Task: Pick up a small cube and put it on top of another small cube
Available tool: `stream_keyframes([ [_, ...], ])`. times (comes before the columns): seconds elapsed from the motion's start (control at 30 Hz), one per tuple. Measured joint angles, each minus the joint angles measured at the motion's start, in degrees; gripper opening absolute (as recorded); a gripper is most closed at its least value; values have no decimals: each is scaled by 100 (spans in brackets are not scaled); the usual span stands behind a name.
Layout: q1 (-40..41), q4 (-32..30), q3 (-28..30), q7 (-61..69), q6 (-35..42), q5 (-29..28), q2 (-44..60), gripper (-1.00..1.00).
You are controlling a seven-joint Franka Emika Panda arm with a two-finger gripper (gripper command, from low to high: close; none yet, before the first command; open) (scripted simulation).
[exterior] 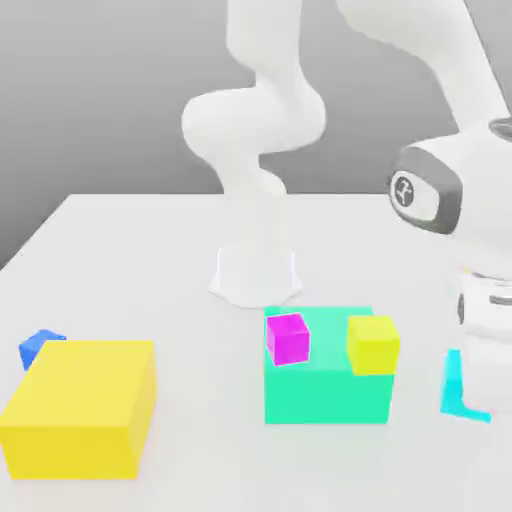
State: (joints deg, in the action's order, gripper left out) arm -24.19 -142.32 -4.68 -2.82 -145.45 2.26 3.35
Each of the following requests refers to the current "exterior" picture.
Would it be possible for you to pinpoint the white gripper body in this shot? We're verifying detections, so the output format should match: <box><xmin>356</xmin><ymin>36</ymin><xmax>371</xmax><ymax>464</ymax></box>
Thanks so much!
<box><xmin>460</xmin><ymin>328</ymin><xmax>512</xmax><ymax>416</ymax></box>

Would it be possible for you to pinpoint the small cyan cube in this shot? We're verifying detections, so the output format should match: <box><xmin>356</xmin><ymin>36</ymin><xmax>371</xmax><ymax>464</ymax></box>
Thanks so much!
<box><xmin>439</xmin><ymin>348</ymin><xmax>493</xmax><ymax>425</ymax></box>

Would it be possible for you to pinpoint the small yellow-green cube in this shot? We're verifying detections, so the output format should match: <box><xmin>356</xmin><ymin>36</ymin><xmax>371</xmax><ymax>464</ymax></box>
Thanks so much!
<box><xmin>346</xmin><ymin>314</ymin><xmax>402</xmax><ymax>377</ymax></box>

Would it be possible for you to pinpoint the small magenta cube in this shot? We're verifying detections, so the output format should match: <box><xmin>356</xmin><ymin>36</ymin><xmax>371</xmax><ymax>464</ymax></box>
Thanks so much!
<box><xmin>265</xmin><ymin>312</ymin><xmax>312</xmax><ymax>368</ymax></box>

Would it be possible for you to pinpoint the small blue cube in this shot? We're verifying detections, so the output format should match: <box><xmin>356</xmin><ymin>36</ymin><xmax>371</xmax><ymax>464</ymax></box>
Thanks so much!
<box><xmin>17</xmin><ymin>328</ymin><xmax>68</xmax><ymax>372</ymax></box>

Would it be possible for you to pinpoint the large turquoise box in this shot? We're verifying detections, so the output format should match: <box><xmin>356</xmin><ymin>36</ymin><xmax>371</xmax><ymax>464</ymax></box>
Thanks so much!
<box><xmin>263</xmin><ymin>305</ymin><xmax>396</xmax><ymax>426</ymax></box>

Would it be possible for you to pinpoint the large yellow box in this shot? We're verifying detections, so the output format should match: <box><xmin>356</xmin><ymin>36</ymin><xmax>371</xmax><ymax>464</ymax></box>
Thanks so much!
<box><xmin>0</xmin><ymin>339</ymin><xmax>158</xmax><ymax>481</ymax></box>

